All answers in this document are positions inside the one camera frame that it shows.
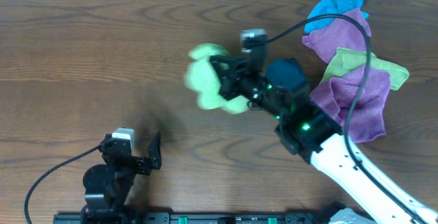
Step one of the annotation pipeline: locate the light green cloth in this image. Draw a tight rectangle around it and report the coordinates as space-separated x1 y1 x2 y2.
184 43 249 114

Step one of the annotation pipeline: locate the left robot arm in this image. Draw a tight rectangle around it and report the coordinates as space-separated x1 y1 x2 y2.
80 127 162 223

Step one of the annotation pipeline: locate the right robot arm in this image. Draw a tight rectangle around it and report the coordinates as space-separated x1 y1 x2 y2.
209 49 437 223

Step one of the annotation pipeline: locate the olive green cloth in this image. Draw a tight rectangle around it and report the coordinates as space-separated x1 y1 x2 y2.
321 47 409 90

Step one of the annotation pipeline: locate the upper purple cloth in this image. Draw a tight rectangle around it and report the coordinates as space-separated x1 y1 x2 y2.
302 18 366 63

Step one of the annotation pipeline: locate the purple cloth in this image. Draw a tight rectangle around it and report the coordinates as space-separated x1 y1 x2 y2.
302 18 366 63
310 66 391 143

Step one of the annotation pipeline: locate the blue cloth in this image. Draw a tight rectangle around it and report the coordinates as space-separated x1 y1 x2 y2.
304 0 365 34

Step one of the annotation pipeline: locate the lower purple cloth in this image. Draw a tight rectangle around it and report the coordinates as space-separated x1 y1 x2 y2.
310 66 391 143

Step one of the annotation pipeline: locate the left black cable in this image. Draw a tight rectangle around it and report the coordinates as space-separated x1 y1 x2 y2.
23 145 102 224

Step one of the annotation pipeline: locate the black cable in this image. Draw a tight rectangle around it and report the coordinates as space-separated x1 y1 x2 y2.
23 145 102 224
263 13 432 224

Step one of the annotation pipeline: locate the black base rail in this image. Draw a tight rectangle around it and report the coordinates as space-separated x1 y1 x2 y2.
52 212 331 224

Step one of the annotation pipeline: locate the right black cable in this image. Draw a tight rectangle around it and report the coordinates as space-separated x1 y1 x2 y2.
263 13 432 224

